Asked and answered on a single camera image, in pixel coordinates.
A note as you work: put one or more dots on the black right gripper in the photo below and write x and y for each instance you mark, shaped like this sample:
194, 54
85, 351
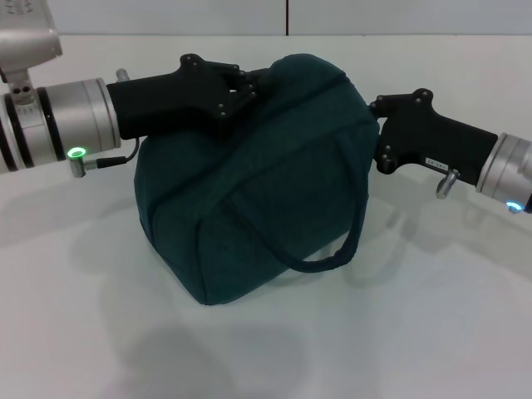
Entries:
428, 137

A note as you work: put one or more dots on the dark teal fabric bag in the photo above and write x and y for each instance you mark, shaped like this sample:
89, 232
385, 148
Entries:
266, 187

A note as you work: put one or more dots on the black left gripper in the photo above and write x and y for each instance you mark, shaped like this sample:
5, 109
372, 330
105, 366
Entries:
166, 101

